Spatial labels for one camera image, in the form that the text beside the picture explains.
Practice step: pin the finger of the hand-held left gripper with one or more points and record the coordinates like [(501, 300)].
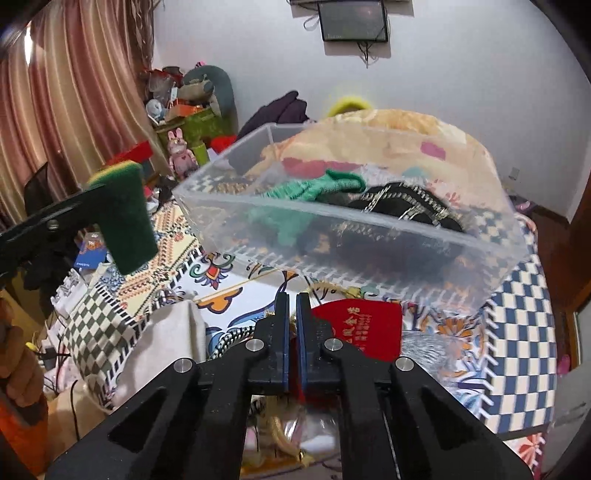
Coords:
[(55, 219)]

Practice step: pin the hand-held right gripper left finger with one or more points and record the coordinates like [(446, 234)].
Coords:
[(282, 323)]

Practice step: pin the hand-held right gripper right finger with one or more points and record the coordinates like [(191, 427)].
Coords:
[(302, 323)]

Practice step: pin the red fabric pouch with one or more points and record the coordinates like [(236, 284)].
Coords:
[(364, 327)]

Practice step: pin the green and yellow sponge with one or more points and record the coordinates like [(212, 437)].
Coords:
[(129, 221)]

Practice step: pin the clear plastic storage box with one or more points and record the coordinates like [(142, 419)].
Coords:
[(231, 207)]

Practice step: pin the green knitted cloth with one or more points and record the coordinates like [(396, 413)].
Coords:
[(300, 189)]

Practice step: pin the black striped garment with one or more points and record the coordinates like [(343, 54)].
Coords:
[(397, 203)]

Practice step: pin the person's left hand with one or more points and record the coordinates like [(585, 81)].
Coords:
[(21, 364)]

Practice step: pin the black chair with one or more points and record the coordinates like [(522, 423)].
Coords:
[(38, 187)]

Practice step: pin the blue small box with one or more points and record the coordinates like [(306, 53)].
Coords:
[(90, 254)]

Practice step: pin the clear plastic bag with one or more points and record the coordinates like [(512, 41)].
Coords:
[(300, 429)]

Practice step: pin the beige cloth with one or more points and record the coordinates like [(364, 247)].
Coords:
[(171, 350)]

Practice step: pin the pink rabbit toy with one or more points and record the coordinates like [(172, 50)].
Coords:
[(181, 154)]

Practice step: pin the striped pink curtain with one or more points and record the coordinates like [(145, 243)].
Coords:
[(83, 69)]

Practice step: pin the green gift box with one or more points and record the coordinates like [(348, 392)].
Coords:
[(203, 127)]

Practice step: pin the dark purple clothing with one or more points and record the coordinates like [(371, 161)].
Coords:
[(277, 113)]

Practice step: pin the grey-green plush toy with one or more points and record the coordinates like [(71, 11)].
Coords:
[(217, 81)]

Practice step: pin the orange floral quilt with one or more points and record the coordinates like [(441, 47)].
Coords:
[(415, 129)]

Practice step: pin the yellow plush item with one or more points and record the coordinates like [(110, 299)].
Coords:
[(348, 102)]

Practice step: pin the wall socket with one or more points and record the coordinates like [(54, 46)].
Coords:
[(513, 174)]

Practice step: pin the wall-mounted television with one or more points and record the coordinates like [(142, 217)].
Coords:
[(353, 18)]

